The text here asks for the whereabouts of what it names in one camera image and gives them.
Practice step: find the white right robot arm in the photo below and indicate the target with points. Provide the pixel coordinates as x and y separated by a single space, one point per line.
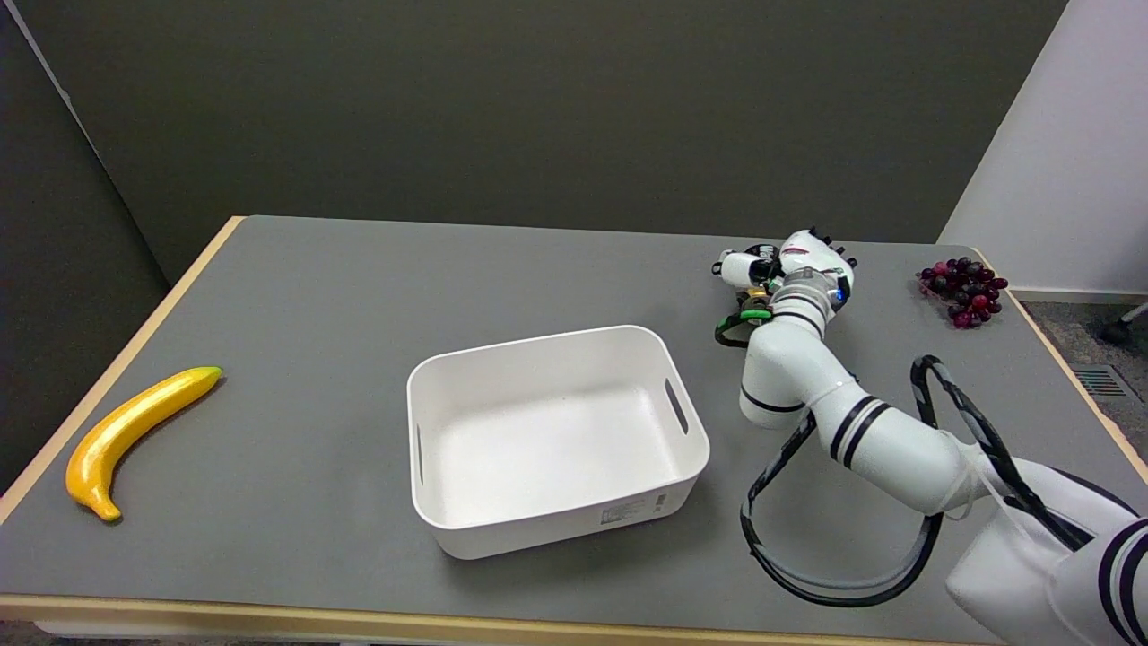
888 444

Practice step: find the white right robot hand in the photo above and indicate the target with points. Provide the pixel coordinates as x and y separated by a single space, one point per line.
812 260

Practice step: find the dark red grape bunch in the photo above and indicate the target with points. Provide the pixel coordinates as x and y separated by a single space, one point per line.
967 289

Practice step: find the white plastic storage bin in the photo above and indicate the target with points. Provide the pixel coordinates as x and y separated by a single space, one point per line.
547 449

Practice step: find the yellow toy banana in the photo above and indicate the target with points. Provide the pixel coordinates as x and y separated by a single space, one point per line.
126 431

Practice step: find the black Watsons drink can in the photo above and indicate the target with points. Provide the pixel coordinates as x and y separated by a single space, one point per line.
758 292

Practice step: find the black chair caster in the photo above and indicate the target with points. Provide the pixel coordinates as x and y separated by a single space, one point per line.
1117 330

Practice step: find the floor vent grille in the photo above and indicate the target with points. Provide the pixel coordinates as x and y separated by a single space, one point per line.
1100 382

